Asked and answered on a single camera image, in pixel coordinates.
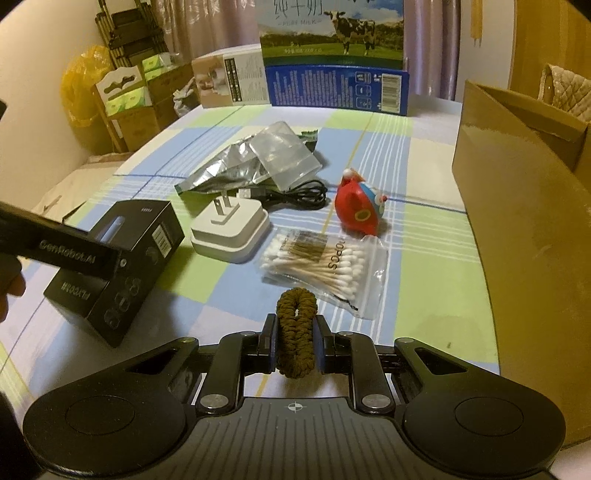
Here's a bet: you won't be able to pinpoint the brown hair scrunchie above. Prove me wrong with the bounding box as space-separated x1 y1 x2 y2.
276 287 318 379

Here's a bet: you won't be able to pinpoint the black Flyco shaver box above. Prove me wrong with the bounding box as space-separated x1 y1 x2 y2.
44 199 184 347

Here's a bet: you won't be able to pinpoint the silver green foil pouch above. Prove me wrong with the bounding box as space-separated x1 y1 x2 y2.
175 129 318 194

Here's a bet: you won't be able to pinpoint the clear plastic cup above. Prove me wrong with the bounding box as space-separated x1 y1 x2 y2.
249 121 322 192

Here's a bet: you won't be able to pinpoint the person's left hand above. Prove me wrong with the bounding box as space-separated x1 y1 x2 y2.
0 253 26 322

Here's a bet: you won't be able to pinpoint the bag of cotton swabs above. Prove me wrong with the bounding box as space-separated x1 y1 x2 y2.
259 228 389 320

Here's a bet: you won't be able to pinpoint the white power adapter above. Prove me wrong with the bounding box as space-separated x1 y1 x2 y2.
190 194 270 264

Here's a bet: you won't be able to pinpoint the yellow plastic bag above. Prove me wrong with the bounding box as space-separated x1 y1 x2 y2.
60 45 113 129

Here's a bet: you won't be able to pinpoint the checkered bed sheet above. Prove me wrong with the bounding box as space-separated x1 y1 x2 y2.
1 97 498 415

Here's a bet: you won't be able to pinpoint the red toy figure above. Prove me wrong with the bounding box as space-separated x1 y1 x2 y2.
335 168 388 236

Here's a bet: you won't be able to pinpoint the cardboard boxes with tissue packs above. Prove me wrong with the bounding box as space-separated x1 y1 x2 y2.
93 53 193 152

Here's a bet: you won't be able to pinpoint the crumpled plastic bag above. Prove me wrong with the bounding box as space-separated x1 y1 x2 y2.
172 78 200 118

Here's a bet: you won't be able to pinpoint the black folding rack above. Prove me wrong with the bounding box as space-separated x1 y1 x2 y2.
95 0 168 68

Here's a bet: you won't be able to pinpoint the brown cardboard box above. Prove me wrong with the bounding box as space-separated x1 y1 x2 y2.
452 82 590 445

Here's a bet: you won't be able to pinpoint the white brown product box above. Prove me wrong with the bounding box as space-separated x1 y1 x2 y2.
191 44 270 109

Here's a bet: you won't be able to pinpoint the blue flat box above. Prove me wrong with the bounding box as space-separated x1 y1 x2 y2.
266 64 410 116

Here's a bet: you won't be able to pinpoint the milk carton gift box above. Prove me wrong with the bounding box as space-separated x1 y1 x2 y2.
256 0 404 70

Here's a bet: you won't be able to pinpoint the pink curtain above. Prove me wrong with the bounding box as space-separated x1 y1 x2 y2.
151 1 462 100

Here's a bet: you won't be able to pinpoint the quilted beige chair cover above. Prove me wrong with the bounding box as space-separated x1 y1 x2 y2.
538 64 591 123

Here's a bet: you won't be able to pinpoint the wooden door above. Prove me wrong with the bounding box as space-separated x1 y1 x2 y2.
509 0 591 97

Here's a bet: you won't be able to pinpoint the black USB cable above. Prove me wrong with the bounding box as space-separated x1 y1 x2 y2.
234 178 330 211

